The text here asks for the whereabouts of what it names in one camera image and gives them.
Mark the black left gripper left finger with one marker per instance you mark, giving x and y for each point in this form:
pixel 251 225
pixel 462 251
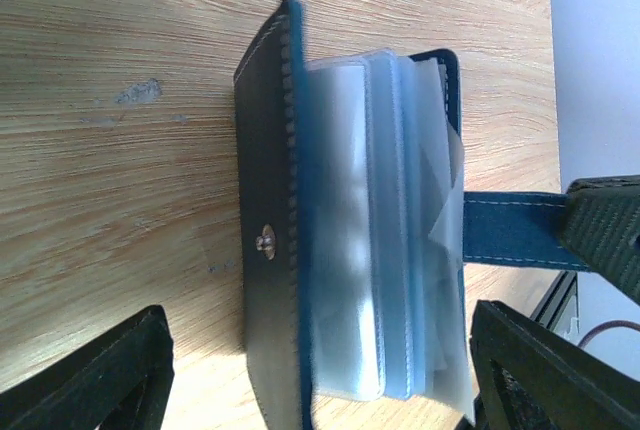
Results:
pixel 120 380

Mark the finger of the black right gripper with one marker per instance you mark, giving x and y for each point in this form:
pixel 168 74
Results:
pixel 601 228

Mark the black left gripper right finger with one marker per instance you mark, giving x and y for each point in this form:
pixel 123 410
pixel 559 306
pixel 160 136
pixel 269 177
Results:
pixel 530 378

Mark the blue leather card holder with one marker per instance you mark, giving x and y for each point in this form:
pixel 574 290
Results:
pixel 356 226

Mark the black aluminium frame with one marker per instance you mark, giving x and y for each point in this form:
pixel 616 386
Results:
pixel 558 310

